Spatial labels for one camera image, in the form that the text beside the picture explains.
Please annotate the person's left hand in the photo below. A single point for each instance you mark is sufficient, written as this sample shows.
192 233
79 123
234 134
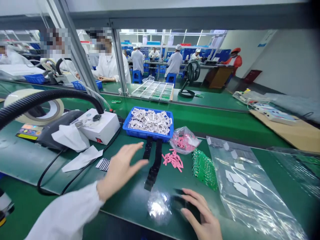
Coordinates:
117 170

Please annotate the person's right hand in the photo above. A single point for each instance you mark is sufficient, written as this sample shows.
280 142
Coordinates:
205 222

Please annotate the black and white striped label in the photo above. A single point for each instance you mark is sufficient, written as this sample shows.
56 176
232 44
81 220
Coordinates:
103 164

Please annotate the black flat object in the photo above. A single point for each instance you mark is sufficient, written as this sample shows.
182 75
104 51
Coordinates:
178 202

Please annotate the short black component strip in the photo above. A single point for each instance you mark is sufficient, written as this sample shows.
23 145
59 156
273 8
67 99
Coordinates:
148 150

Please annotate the long black component strip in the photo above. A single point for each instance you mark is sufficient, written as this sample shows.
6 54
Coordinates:
154 170

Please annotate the flat white paper sheet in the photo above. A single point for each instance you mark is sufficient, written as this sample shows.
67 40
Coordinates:
80 160

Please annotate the white box device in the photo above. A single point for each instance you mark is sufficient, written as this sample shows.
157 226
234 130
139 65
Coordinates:
102 127

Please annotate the blue plastic bin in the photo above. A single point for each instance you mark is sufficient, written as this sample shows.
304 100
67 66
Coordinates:
150 136

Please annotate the small crumpled clear bag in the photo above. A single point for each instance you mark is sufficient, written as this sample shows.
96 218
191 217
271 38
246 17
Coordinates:
158 207

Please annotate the row of green circuit boards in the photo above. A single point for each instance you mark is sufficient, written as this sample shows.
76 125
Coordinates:
203 170

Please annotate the large clear bag, white squares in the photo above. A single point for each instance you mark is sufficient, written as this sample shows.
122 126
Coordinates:
250 195

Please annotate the pile of loose pink strips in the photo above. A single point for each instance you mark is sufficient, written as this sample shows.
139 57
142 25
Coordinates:
173 160

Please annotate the crumpled white tissue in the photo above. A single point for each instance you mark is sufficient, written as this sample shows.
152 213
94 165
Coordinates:
71 137

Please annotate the pile of white parts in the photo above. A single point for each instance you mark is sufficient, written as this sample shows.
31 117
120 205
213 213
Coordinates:
150 121

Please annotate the small green circuit board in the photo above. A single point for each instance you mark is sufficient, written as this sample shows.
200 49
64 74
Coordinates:
115 101
199 95

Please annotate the clear bag of pink parts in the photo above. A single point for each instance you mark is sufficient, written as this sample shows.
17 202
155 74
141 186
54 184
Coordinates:
183 140

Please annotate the black desktop machine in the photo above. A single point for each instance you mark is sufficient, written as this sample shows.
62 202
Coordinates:
53 127

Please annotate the large beige tape roll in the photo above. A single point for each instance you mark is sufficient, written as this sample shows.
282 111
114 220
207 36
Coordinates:
53 115

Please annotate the clear compartment tray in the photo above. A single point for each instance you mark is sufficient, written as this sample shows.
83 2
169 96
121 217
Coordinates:
153 91

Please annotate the blue plastic basket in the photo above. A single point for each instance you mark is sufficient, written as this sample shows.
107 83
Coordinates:
35 79
80 85

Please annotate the blue plastic stool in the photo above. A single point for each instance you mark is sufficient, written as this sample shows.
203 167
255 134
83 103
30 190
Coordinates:
137 77
171 78

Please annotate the clear bag with green boards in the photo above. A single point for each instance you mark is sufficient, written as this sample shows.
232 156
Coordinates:
300 167

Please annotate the white tape dispenser machine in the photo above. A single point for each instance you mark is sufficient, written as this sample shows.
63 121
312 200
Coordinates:
60 75

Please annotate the white and black cylinder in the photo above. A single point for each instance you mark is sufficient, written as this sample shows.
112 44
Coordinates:
5 205

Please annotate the black desk fan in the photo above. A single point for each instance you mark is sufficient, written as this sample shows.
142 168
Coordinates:
193 71

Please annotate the brown cardboard sheet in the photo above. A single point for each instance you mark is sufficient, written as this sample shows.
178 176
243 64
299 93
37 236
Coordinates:
295 132

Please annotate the white power strip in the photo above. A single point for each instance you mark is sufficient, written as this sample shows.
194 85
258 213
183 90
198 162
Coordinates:
265 108

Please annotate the wooden desk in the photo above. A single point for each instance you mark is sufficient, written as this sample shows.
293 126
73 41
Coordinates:
220 77

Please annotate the grey plastic bag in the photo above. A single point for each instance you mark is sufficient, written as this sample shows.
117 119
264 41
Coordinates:
297 105

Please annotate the red bin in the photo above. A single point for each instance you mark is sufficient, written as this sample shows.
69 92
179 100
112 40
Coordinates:
253 76

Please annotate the grey metal workstation frame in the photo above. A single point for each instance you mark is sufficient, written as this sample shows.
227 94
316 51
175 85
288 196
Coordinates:
175 16

